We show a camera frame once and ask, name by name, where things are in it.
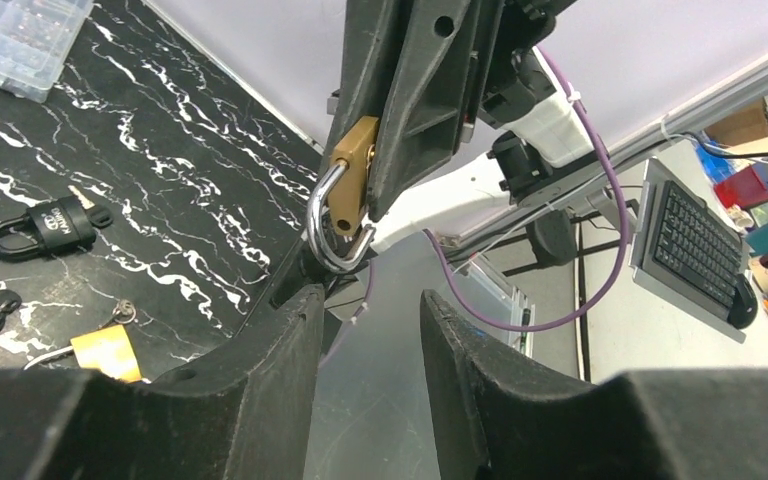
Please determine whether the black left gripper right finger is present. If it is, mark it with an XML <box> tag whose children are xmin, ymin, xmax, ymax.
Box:
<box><xmin>420</xmin><ymin>290</ymin><xmax>768</xmax><ymax>479</ymax></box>

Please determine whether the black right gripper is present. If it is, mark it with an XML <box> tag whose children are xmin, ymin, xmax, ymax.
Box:
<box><xmin>320</xmin><ymin>1</ymin><xmax>573</xmax><ymax>222</ymax></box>

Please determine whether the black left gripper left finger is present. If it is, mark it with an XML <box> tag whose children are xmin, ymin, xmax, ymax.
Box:
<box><xmin>0</xmin><ymin>285</ymin><xmax>324</xmax><ymax>479</ymax></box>

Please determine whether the small brass padlock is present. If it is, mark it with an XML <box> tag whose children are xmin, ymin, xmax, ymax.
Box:
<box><xmin>306</xmin><ymin>116</ymin><xmax>379</xmax><ymax>274</ymax></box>

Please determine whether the large brass padlock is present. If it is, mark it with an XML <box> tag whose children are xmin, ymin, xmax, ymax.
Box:
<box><xmin>22</xmin><ymin>300</ymin><xmax>144</xmax><ymax>383</ymax></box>

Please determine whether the black key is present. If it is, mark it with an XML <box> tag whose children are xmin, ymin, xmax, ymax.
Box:
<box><xmin>68</xmin><ymin>185</ymin><xmax>114</xmax><ymax>229</ymax></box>

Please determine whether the black Kaijing padlock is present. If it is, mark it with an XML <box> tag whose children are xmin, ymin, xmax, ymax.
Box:
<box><xmin>0</xmin><ymin>192</ymin><xmax>101</xmax><ymax>262</ymax></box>

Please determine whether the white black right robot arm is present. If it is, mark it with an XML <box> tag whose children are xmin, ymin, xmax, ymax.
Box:
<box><xmin>314</xmin><ymin>1</ymin><xmax>594</xmax><ymax>249</ymax></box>

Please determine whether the black keyboard on tray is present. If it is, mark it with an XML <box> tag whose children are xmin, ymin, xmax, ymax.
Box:
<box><xmin>630</xmin><ymin>157</ymin><xmax>749</xmax><ymax>343</ymax></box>

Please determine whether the black computer mouse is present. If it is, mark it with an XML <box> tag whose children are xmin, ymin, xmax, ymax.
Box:
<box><xmin>727</xmin><ymin>275</ymin><xmax>759</xmax><ymax>330</ymax></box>

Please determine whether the clear plastic screw box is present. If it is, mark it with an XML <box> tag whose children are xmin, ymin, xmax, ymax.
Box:
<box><xmin>0</xmin><ymin>0</ymin><xmax>95</xmax><ymax>103</ymax></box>

